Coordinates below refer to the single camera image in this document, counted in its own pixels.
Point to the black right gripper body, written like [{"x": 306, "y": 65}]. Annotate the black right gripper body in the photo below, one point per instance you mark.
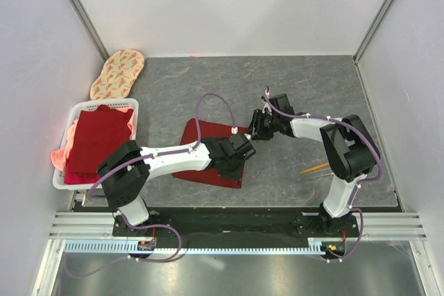
[{"x": 264, "y": 124}]

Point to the white plastic basket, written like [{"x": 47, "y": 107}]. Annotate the white plastic basket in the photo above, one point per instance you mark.
[{"x": 119, "y": 103}]

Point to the magenta cloth in basket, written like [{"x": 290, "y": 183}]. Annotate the magenta cloth in basket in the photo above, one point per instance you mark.
[{"x": 80, "y": 178}]

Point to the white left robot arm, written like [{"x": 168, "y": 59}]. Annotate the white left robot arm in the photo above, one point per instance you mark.
[{"x": 124, "y": 173}]

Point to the red cloth napkin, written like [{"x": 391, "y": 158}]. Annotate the red cloth napkin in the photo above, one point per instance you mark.
[{"x": 210, "y": 176}]

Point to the salmon pink cloth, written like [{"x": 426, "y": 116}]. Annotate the salmon pink cloth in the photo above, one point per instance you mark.
[{"x": 59, "y": 157}]

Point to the orange plastic fork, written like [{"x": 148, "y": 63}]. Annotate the orange plastic fork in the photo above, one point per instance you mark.
[{"x": 315, "y": 168}]

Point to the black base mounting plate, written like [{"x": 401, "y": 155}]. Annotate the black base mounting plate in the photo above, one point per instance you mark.
[{"x": 240, "y": 227}]

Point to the floral oval placemat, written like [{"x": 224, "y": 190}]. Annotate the floral oval placemat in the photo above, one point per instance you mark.
[{"x": 118, "y": 75}]

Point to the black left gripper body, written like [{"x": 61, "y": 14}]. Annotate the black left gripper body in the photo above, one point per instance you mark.
[{"x": 232, "y": 171}]

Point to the red cloth in basket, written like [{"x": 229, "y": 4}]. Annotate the red cloth in basket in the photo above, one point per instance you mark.
[{"x": 98, "y": 134}]

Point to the white slotted cable duct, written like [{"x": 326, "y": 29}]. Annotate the white slotted cable duct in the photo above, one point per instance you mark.
[{"x": 137, "y": 247}]

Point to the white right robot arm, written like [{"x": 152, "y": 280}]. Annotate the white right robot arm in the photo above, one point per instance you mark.
[{"x": 350, "y": 150}]

